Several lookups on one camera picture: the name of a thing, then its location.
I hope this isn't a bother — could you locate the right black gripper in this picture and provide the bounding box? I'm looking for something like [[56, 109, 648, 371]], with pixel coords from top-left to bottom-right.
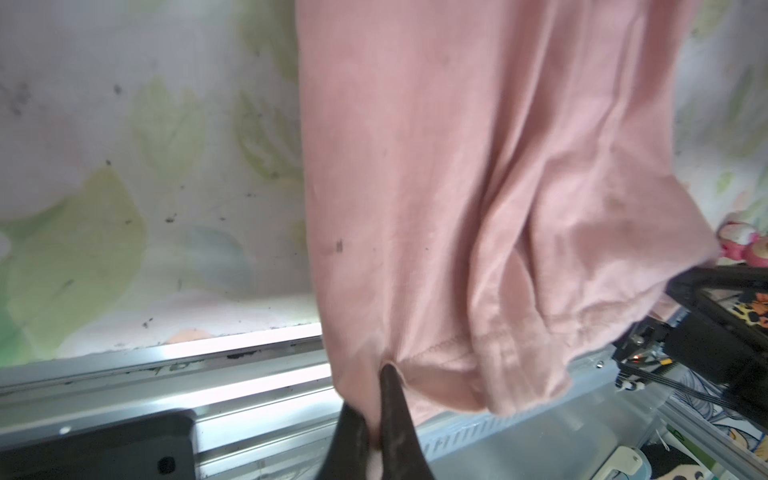
[[613, 265, 767, 430]]

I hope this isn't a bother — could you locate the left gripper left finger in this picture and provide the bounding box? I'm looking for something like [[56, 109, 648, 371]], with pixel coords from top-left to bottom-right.
[[315, 403, 369, 480]]

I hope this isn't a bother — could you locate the pink printed t-shirt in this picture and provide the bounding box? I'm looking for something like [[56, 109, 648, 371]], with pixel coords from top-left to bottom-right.
[[296, 1, 719, 432]]

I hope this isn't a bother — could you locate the aluminium frame rail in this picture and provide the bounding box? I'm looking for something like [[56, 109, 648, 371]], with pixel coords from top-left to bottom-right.
[[1, 324, 625, 479]]

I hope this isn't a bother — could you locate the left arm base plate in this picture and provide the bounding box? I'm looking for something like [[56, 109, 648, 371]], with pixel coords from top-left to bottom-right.
[[1, 410, 198, 479]]

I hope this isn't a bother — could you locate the small pink red toy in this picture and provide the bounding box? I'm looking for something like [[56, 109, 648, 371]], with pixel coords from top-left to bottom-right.
[[717, 221, 768, 268]]

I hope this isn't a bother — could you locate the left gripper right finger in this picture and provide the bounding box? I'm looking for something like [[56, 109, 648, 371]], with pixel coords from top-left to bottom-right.
[[379, 364, 435, 480]]

